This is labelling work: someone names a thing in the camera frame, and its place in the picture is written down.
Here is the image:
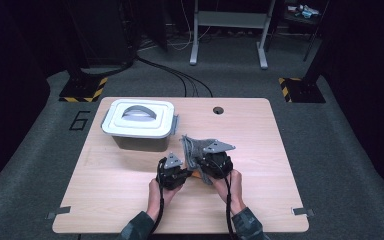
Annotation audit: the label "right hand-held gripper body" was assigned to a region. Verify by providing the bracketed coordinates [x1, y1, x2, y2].
[196, 139, 237, 181]

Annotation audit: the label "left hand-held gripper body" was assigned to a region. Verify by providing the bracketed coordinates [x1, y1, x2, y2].
[156, 152, 189, 191]

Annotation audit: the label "grey cloth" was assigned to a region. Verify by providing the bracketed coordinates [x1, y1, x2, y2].
[179, 134, 229, 186]

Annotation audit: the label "clear plastic storage box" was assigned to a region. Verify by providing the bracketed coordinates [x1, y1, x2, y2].
[111, 133, 173, 153]

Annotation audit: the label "white lid with grey handle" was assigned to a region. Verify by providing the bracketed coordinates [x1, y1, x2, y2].
[100, 98, 180, 140]

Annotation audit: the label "person's left hand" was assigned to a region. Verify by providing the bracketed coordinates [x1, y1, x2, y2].
[146, 179, 183, 223]

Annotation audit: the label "person's right hand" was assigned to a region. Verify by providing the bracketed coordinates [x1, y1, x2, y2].
[209, 169, 248, 216]

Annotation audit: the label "grey tape strip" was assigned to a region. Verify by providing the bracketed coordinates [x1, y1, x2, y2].
[291, 207, 315, 218]
[45, 205, 72, 220]

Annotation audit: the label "black stand base hazard stripes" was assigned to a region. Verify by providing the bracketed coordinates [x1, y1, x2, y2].
[58, 76, 109, 103]
[278, 77, 327, 104]

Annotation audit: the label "black shelf stand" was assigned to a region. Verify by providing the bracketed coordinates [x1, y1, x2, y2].
[279, 0, 331, 63]

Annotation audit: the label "black cabinet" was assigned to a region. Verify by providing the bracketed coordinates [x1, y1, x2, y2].
[64, 0, 138, 68]

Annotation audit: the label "blue white small clutter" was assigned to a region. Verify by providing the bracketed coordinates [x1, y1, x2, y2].
[286, 3, 321, 20]

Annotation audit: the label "dark curtain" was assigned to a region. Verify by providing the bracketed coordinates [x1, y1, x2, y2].
[313, 0, 384, 201]
[0, 0, 68, 191]

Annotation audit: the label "left hand-held gripper black cable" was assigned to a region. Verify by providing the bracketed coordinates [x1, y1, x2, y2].
[148, 158, 168, 240]

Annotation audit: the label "hand-held gripper black cable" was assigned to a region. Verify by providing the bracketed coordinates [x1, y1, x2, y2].
[224, 176, 238, 240]
[148, 158, 168, 240]

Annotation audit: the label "right hand-held gripper black cable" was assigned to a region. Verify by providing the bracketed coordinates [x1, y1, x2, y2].
[224, 176, 238, 240]

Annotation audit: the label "black floor cable bundle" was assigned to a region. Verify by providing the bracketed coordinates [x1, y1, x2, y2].
[135, 55, 214, 98]

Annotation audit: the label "white metal desk frame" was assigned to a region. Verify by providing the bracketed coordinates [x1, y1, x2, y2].
[189, 0, 277, 70]

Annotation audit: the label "white floor cable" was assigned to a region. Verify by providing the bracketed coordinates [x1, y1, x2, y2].
[139, 0, 212, 52]

